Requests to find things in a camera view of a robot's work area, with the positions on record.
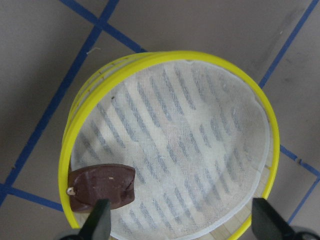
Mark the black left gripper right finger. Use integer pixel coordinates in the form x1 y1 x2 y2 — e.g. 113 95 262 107
251 198 295 240

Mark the brown red bun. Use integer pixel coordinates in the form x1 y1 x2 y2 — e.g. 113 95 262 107
66 163 136 213

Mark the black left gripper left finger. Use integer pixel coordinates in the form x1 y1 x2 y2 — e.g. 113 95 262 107
78 199 111 240

